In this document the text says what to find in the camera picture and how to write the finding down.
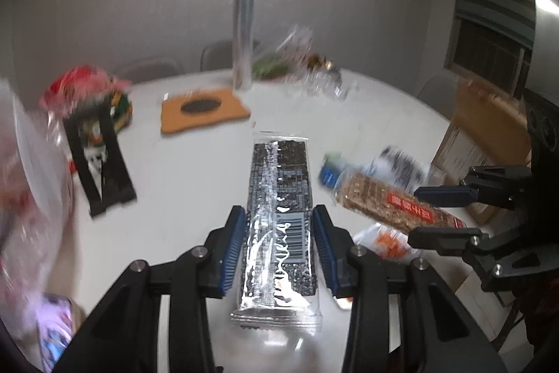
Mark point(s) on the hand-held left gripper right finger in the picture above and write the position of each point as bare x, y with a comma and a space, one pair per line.
324, 253

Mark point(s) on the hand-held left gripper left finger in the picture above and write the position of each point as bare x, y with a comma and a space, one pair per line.
231, 253

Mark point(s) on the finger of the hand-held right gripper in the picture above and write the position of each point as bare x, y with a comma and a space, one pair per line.
445, 194
441, 236

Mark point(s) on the black sesame bar packet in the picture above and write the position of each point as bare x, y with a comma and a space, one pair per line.
279, 215

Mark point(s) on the brown grain bar packet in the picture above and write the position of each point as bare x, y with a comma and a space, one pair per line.
384, 200

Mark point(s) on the brown cardboard box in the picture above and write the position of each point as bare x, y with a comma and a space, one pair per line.
480, 137

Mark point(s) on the black and white snack packet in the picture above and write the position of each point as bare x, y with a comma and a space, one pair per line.
399, 167

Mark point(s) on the orange snack packet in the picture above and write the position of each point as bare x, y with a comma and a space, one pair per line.
386, 244

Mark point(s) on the green and white bar packet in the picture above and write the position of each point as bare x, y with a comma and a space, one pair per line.
332, 172

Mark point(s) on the grey chair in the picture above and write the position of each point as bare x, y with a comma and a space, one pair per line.
218, 56
436, 93
150, 69

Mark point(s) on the silver refrigerator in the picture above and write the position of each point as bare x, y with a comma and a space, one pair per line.
543, 41

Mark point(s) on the black folding stand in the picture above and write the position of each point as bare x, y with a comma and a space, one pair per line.
111, 180

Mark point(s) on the orange mat with dark centre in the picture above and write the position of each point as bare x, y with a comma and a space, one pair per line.
203, 108

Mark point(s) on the crumpled clear plastic wrap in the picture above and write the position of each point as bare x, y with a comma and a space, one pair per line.
321, 87

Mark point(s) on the window with striped blind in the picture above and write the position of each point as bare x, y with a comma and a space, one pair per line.
493, 19

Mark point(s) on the green snack packet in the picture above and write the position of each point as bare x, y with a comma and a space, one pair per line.
120, 111

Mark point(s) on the gold foil packet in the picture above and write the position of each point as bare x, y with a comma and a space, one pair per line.
321, 62

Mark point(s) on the purple packet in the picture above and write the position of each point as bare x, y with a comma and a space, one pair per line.
54, 331

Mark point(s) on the clear bag with greens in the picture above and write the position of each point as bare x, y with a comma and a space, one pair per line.
279, 60

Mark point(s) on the white plastic bag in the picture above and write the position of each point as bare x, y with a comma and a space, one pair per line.
30, 202

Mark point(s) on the clear plastic film roll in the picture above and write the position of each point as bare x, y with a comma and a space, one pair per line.
243, 36

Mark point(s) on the pink plastic bag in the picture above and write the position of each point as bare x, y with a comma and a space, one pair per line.
74, 87

